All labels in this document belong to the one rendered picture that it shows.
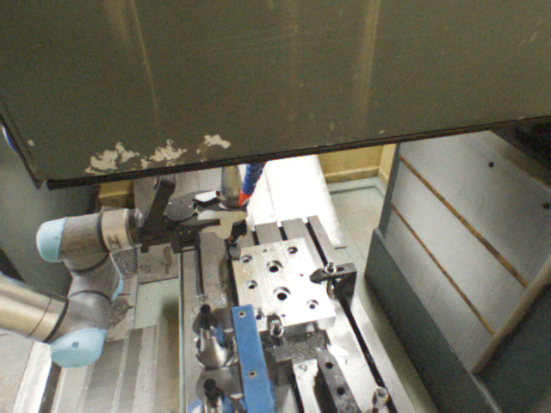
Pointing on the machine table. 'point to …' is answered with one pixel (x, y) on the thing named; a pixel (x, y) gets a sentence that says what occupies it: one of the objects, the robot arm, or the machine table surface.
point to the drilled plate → (299, 290)
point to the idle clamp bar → (325, 374)
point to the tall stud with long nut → (379, 399)
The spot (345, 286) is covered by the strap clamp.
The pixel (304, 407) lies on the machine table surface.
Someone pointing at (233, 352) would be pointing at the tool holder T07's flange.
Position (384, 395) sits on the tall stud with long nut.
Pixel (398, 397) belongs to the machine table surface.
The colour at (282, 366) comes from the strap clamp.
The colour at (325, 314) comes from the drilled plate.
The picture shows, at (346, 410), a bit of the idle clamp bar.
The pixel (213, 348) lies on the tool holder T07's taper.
